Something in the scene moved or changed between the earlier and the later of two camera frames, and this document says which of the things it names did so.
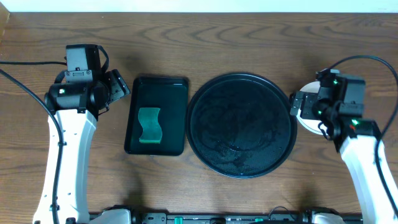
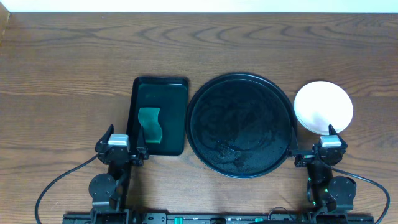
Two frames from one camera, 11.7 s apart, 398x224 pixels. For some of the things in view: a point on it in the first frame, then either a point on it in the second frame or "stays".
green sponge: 152,132 stays
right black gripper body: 324,111 → 306,158
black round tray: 240,125 stays
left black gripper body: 117,86 → 119,154
